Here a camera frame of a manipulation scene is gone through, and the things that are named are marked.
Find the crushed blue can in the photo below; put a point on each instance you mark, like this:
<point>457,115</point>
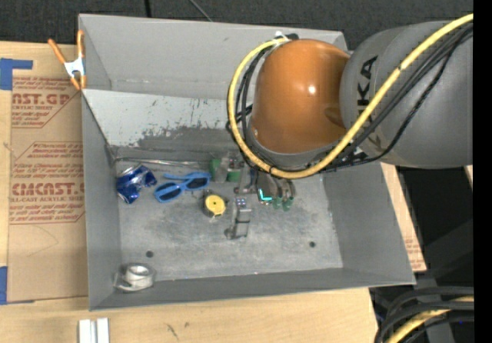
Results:
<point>132,184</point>

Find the blue sunglasses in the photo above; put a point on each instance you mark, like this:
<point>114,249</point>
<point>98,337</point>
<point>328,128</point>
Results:
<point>169,191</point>

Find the silver tape roll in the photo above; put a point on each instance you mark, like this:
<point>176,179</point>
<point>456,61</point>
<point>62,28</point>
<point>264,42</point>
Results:
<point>134,276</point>

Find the brown cardboard board red print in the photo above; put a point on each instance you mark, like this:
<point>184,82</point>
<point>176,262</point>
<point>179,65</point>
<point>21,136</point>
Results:
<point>46,241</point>

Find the grey metal bin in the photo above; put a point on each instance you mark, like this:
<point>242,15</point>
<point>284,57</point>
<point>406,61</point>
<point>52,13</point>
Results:
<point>192,241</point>

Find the yellow and black round disc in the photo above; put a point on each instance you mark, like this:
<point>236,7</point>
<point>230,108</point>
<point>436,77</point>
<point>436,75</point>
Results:
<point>213,204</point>

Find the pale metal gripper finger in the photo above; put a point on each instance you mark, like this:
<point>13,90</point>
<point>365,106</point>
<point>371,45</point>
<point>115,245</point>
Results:
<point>223,171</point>
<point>240,220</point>

